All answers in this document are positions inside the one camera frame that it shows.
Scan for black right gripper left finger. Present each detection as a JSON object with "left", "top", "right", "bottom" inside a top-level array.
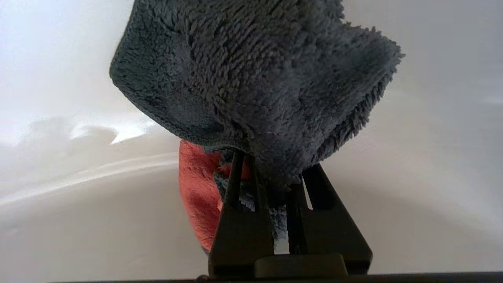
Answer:
[{"left": 208, "top": 149, "right": 275, "bottom": 277}]

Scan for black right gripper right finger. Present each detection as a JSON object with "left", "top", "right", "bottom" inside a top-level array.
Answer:
[{"left": 287, "top": 163, "right": 372, "bottom": 274}]

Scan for beige sink basin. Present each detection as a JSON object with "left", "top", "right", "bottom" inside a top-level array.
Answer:
[{"left": 0, "top": 0, "right": 503, "bottom": 276}]

